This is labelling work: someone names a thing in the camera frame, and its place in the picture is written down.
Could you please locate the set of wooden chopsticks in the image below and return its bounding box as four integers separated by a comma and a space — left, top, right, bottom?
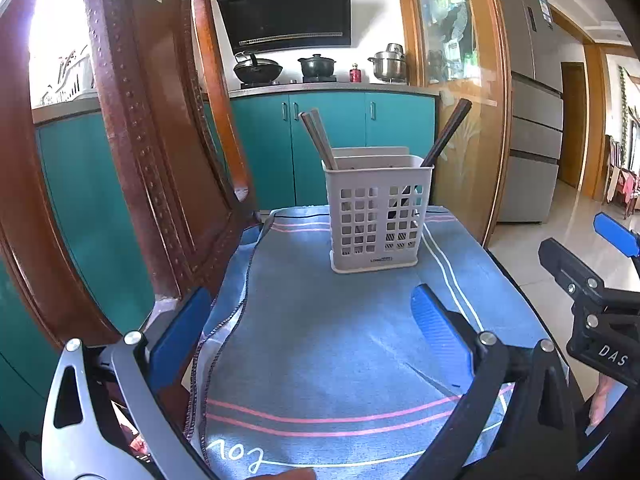
392, 102, 468, 222

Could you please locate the person's right hand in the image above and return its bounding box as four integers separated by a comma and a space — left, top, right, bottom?
589, 377, 626, 427

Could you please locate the black gas stove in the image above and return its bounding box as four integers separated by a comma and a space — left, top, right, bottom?
235, 76, 339, 86

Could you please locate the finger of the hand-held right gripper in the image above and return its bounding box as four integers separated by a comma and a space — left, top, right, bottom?
538, 238, 607, 309
593, 212, 640, 260

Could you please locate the silver refrigerator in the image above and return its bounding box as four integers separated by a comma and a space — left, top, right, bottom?
487, 0, 565, 225

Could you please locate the wooden framed glass door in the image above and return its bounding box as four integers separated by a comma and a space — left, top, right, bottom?
398, 0, 512, 247

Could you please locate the black wok with lid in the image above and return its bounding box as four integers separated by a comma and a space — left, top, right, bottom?
232, 52, 284, 85

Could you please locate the black range hood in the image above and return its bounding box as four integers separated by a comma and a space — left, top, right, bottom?
213, 0, 352, 55

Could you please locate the carved wooden chair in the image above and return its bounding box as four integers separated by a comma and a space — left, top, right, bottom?
0, 0, 586, 480

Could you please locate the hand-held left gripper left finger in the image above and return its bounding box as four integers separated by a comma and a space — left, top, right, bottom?
41, 287, 214, 480

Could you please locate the white dish rack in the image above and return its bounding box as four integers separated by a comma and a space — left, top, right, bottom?
42, 45, 97, 109

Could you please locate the brown chopstick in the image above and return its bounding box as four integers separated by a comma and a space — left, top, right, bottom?
424, 99, 473, 167

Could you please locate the stainless steel pot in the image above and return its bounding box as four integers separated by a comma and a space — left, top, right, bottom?
368, 43, 410, 83

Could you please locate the green hanging vine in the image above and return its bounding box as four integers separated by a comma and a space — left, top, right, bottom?
620, 66, 633, 128

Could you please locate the blue striped towel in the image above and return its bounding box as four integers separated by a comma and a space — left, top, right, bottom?
187, 205, 557, 480

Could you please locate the black cooking pot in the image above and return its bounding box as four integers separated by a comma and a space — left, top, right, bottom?
298, 53, 339, 81

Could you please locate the white plastic utensil basket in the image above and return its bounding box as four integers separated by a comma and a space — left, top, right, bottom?
322, 147, 436, 275

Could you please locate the clothes drying rack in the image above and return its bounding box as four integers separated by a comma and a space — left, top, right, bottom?
604, 134, 640, 217

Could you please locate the cream chopstick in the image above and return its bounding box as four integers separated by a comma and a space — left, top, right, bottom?
307, 107, 340, 168
300, 111, 333, 170

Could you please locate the wooden room door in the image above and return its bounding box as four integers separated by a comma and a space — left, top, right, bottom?
560, 62, 589, 192

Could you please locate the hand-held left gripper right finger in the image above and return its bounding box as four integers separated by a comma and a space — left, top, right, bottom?
407, 284, 584, 480

